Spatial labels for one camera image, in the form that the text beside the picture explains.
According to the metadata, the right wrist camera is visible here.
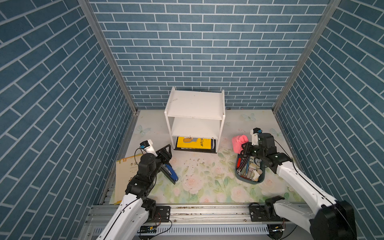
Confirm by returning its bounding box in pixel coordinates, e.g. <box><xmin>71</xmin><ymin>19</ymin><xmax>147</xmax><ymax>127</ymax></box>
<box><xmin>250</xmin><ymin>128</ymin><xmax>263</xmax><ymax>146</ymax></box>

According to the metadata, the pink and grey cloth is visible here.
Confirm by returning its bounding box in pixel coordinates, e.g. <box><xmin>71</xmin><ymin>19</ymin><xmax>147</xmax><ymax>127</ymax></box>
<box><xmin>232</xmin><ymin>135</ymin><xmax>249</xmax><ymax>154</ymax></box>

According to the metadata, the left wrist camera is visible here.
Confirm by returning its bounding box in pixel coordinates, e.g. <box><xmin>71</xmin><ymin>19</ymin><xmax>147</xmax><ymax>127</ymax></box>
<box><xmin>140</xmin><ymin>140</ymin><xmax>158</xmax><ymax>157</ymax></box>

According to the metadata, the beige textbook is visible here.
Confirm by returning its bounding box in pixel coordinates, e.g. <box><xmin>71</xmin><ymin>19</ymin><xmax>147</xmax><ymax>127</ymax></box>
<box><xmin>114</xmin><ymin>154</ymin><xmax>142</xmax><ymax>205</ymax></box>

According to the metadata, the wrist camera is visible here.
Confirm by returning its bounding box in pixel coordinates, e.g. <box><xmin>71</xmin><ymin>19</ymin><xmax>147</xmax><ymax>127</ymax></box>
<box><xmin>140</xmin><ymin>140</ymin><xmax>158</xmax><ymax>157</ymax></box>
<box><xmin>250</xmin><ymin>128</ymin><xmax>263</xmax><ymax>146</ymax></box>

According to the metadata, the right circuit board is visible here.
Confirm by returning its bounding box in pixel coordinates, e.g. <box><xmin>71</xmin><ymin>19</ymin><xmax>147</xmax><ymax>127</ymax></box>
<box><xmin>267</xmin><ymin>225</ymin><xmax>285</xmax><ymax>240</ymax></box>

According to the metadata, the left circuit board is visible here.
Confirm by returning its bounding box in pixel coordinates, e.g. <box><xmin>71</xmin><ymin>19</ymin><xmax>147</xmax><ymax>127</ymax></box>
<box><xmin>138</xmin><ymin>226</ymin><xmax>157</xmax><ymax>236</ymax></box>

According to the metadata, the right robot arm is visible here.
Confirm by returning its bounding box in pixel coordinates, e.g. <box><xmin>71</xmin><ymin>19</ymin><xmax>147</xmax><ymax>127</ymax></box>
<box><xmin>240</xmin><ymin>128</ymin><xmax>357</xmax><ymax>240</ymax></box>

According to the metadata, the blue stapler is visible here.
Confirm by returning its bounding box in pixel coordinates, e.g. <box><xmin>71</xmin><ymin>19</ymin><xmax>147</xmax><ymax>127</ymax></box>
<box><xmin>161</xmin><ymin>164</ymin><xmax>179</xmax><ymax>185</ymax></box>

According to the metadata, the yellow book under shelf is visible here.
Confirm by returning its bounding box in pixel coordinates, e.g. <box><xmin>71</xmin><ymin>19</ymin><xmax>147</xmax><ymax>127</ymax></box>
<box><xmin>175</xmin><ymin>137</ymin><xmax>216</xmax><ymax>154</ymax></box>

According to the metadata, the white two-tier bookshelf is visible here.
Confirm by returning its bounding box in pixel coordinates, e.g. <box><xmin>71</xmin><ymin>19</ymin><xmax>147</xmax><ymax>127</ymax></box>
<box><xmin>165</xmin><ymin>87</ymin><xmax>226</xmax><ymax>153</ymax></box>

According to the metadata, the circuit board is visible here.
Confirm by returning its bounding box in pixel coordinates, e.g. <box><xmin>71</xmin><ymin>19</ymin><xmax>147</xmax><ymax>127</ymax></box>
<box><xmin>138</xmin><ymin>226</ymin><xmax>157</xmax><ymax>236</ymax></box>
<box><xmin>267</xmin><ymin>225</ymin><xmax>285</xmax><ymax>240</ymax></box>

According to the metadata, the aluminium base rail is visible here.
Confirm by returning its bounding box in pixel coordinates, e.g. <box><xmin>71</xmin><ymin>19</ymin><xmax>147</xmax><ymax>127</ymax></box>
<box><xmin>80</xmin><ymin>202</ymin><xmax>340</xmax><ymax>240</ymax></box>

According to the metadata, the teal storage basket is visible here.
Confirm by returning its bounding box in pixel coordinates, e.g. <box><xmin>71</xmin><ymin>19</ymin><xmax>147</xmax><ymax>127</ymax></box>
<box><xmin>235</xmin><ymin>151</ymin><xmax>266</xmax><ymax>185</ymax></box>

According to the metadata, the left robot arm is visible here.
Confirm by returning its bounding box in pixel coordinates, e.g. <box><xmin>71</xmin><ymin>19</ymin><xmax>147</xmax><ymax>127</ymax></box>
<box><xmin>98</xmin><ymin>140</ymin><xmax>179</xmax><ymax>240</ymax></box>

